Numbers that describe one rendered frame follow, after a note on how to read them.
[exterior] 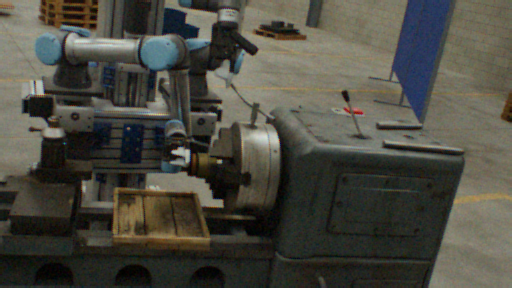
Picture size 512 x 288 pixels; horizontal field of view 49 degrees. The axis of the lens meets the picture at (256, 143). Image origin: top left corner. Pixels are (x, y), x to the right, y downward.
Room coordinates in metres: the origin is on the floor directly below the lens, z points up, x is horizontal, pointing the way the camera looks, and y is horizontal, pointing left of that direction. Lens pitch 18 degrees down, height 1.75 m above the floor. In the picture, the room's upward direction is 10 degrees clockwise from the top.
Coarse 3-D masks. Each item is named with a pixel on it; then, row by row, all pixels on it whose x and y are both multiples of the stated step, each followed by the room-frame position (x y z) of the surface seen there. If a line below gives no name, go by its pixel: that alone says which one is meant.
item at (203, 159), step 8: (192, 160) 1.69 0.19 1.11; (200, 160) 1.69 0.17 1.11; (208, 160) 1.70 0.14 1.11; (216, 160) 1.72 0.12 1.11; (192, 168) 1.68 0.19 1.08; (200, 168) 1.68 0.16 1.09; (208, 168) 1.68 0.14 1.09; (192, 176) 1.70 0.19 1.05; (200, 176) 1.69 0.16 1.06; (208, 176) 1.69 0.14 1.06
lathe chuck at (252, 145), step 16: (240, 128) 1.71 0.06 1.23; (256, 128) 1.74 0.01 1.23; (240, 144) 1.67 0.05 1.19; (256, 144) 1.67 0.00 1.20; (240, 160) 1.64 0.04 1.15; (256, 160) 1.63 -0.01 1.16; (256, 176) 1.62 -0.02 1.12; (240, 192) 1.60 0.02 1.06; (256, 192) 1.61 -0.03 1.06; (224, 208) 1.75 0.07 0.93; (240, 208) 1.63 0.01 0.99; (256, 208) 1.64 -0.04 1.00
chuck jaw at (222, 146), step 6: (222, 132) 1.80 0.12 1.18; (228, 132) 1.80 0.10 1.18; (222, 138) 1.78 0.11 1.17; (228, 138) 1.79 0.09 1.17; (216, 144) 1.76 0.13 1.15; (222, 144) 1.77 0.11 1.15; (228, 144) 1.78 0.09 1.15; (210, 150) 1.75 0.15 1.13; (216, 150) 1.75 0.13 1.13; (222, 150) 1.76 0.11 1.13; (228, 150) 1.77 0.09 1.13; (210, 156) 1.74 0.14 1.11; (216, 156) 1.74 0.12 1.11; (222, 156) 1.75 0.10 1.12; (228, 156) 1.75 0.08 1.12
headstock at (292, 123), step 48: (288, 144) 1.71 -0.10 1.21; (336, 144) 1.64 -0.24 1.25; (432, 144) 1.83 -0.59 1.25; (288, 192) 1.62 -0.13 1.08; (336, 192) 1.63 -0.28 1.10; (384, 192) 1.67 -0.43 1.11; (432, 192) 1.72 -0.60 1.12; (288, 240) 1.59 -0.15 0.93; (336, 240) 1.65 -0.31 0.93; (384, 240) 1.70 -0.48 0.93; (432, 240) 1.75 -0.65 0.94
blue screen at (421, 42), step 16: (416, 0) 9.25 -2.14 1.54; (432, 0) 7.66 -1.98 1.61; (448, 0) 6.53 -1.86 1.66; (416, 16) 8.80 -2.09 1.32; (432, 16) 7.34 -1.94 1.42; (448, 16) 6.28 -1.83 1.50; (400, 32) 10.33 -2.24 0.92; (416, 32) 8.33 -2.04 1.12; (432, 32) 7.04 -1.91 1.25; (400, 48) 9.82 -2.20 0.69; (416, 48) 8.00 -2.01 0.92; (432, 48) 6.76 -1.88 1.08; (400, 64) 9.31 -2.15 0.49; (416, 64) 7.65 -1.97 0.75; (432, 64) 6.49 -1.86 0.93; (384, 80) 10.32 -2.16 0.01; (400, 80) 8.84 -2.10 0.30; (416, 80) 7.32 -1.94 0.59; (432, 80) 6.28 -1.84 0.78; (400, 96) 8.30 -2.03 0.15; (416, 96) 7.01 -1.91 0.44; (416, 112) 6.72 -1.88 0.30
